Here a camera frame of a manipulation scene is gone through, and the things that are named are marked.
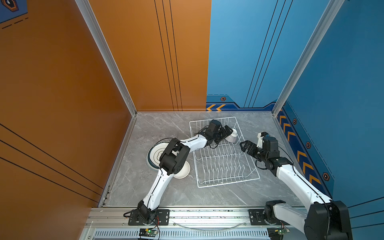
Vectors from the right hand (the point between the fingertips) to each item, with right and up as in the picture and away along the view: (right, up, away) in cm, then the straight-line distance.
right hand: (244, 146), depth 86 cm
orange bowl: (-35, -16, +2) cm, 38 cm away
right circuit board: (+10, -39, -16) cm, 43 cm away
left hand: (-5, +7, +12) cm, 15 cm away
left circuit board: (-51, -39, -15) cm, 66 cm away
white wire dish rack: (-9, -11, +4) cm, 15 cm away
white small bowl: (-4, +4, +11) cm, 13 cm away
